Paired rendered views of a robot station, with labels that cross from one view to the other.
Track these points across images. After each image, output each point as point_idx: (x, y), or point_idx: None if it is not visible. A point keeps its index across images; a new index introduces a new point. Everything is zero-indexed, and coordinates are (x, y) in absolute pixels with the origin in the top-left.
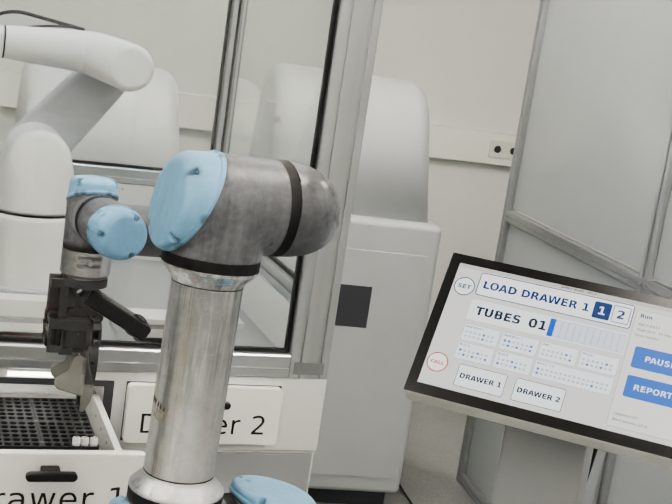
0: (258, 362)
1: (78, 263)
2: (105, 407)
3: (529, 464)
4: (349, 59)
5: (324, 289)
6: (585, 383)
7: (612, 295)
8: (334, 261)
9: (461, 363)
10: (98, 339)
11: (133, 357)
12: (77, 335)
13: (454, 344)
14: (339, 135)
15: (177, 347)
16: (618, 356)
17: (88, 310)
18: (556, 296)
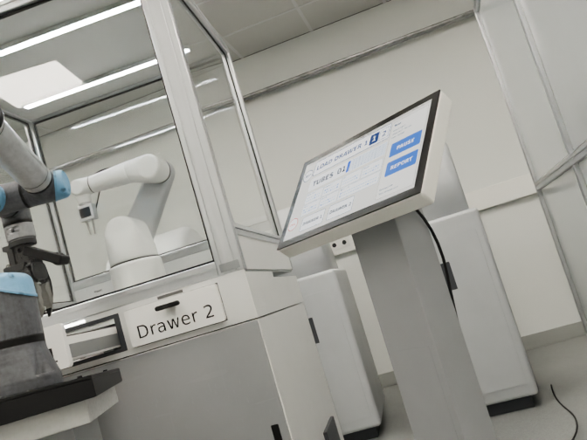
0: (196, 272)
1: (7, 232)
2: (119, 330)
3: (377, 264)
4: (173, 80)
5: (217, 214)
6: (364, 184)
7: (380, 126)
8: (217, 195)
9: (303, 217)
10: (31, 271)
11: (122, 295)
12: (21, 272)
13: (301, 209)
14: (186, 123)
15: None
16: (382, 156)
17: (25, 257)
18: (351, 147)
